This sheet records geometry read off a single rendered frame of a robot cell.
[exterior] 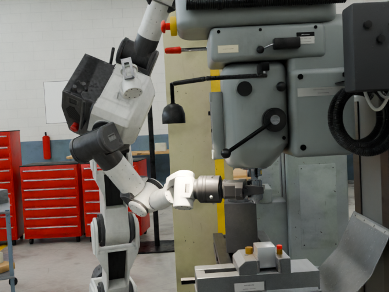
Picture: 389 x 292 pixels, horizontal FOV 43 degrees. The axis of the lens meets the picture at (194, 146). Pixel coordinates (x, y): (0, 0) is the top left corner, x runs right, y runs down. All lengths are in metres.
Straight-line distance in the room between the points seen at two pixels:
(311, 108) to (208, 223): 1.99
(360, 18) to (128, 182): 0.96
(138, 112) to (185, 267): 1.80
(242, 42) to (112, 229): 1.04
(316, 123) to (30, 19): 10.06
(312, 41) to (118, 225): 1.13
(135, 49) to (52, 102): 9.02
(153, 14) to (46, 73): 9.17
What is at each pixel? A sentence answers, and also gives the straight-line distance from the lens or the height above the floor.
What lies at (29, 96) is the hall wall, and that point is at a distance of 11.07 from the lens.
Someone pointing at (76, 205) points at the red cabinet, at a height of 0.47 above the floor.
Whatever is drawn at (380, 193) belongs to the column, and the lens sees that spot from 1.60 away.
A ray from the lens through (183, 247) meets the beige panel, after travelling 3.37.
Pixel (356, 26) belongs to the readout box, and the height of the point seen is 1.67.
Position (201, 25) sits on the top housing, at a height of 1.74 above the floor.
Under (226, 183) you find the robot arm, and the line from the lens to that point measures 1.54.
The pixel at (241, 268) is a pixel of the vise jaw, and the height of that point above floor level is 1.05.
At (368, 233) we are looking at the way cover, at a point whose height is 1.08.
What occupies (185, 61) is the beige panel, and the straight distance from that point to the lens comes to 3.28.
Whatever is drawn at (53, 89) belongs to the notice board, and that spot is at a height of 2.27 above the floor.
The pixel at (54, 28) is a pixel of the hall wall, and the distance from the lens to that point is 11.08.
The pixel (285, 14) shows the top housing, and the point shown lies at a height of 1.75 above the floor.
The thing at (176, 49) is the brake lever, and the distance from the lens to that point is 1.65.
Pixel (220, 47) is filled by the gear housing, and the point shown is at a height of 1.67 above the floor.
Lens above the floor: 1.47
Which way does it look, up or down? 3 degrees down
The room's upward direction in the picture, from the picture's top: 3 degrees counter-clockwise
